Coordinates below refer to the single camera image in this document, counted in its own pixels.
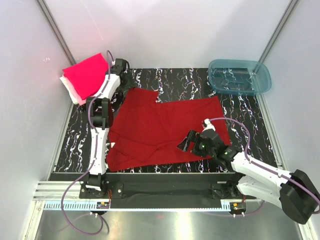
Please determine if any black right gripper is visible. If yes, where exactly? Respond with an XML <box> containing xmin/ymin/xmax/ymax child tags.
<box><xmin>177</xmin><ymin>129</ymin><xmax>216</xmax><ymax>159</ymax></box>

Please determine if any dark red t-shirt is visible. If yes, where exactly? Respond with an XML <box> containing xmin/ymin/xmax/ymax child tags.
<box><xmin>106</xmin><ymin>87</ymin><xmax>230</xmax><ymax>172</ymax></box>

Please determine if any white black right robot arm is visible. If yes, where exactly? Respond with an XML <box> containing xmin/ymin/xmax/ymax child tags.
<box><xmin>177</xmin><ymin>129</ymin><xmax>320</xmax><ymax>225</ymax></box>

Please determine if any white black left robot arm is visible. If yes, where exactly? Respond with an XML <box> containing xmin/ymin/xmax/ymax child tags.
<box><xmin>80</xmin><ymin>58</ymin><xmax>132</xmax><ymax>198</ymax></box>

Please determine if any folded magenta t-shirt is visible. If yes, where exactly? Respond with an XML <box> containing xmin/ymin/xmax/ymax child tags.
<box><xmin>62</xmin><ymin>53</ymin><xmax>109</xmax><ymax>100</ymax></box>

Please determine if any folded light pink t-shirt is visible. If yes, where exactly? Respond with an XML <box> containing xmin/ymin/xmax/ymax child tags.
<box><xmin>74</xmin><ymin>88</ymin><xmax>86</xmax><ymax>106</ymax></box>

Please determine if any folded white t-shirt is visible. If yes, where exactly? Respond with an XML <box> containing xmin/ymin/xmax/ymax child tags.
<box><xmin>59</xmin><ymin>76</ymin><xmax>80</xmax><ymax>105</ymax></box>

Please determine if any right small electronics board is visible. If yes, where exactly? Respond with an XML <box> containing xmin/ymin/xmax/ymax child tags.
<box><xmin>230</xmin><ymin>202</ymin><xmax>247</xmax><ymax>212</ymax></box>

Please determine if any small electronics board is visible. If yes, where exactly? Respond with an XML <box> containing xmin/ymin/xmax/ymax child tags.
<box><xmin>230</xmin><ymin>202</ymin><xmax>247</xmax><ymax>212</ymax></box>
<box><xmin>96</xmin><ymin>201</ymin><xmax>110</xmax><ymax>210</ymax></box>

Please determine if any teal translucent plastic bin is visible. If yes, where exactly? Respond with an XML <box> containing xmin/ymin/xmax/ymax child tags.
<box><xmin>207</xmin><ymin>59</ymin><xmax>272</xmax><ymax>96</ymax></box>

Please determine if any left small electronics board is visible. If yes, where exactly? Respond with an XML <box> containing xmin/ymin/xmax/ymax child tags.
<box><xmin>96</xmin><ymin>201</ymin><xmax>110</xmax><ymax>210</ymax></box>

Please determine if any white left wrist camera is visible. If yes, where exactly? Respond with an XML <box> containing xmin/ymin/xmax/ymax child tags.
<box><xmin>110</xmin><ymin>58</ymin><xmax>130</xmax><ymax>75</ymax></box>

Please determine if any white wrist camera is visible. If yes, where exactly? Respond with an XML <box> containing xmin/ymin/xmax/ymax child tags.
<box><xmin>110</xmin><ymin>58</ymin><xmax>130</xmax><ymax>75</ymax></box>
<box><xmin>202</xmin><ymin>118</ymin><xmax>216</xmax><ymax>132</ymax></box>

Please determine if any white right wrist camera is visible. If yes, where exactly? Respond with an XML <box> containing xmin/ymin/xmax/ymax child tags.
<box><xmin>202</xmin><ymin>118</ymin><xmax>216</xmax><ymax>132</ymax></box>

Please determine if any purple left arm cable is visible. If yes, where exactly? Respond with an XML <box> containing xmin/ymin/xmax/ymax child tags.
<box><xmin>61</xmin><ymin>49</ymin><xmax>116</xmax><ymax>236</ymax></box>

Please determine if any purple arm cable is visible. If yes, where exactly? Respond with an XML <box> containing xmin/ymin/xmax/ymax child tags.
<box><xmin>61</xmin><ymin>49</ymin><xmax>116</xmax><ymax>236</ymax></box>
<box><xmin>199</xmin><ymin>117</ymin><xmax>301</xmax><ymax>218</ymax></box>

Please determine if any left aluminium frame post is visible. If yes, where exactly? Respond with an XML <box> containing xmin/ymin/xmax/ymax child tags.
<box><xmin>35</xmin><ymin>0</ymin><xmax>76</xmax><ymax>66</ymax></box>

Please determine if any aluminium frame post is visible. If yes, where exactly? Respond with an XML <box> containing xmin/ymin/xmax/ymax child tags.
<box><xmin>35</xmin><ymin>0</ymin><xmax>76</xmax><ymax>66</ymax></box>
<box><xmin>258</xmin><ymin>0</ymin><xmax>300</xmax><ymax>64</ymax></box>

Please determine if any white slotted cable duct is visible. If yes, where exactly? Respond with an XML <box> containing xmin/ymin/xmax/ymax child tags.
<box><xmin>44</xmin><ymin>201</ymin><xmax>247</xmax><ymax>211</ymax></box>

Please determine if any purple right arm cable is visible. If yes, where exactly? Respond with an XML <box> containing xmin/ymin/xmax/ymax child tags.
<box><xmin>199</xmin><ymin>117</ymin><xmax>301</xmax><ymax>218</ymax></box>

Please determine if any right aluminium frame post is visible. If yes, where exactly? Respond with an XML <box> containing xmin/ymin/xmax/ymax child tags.
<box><xmin>258</xmin><ymin>0</ymin><xmax>300</xmax><ymax>64</ymax></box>

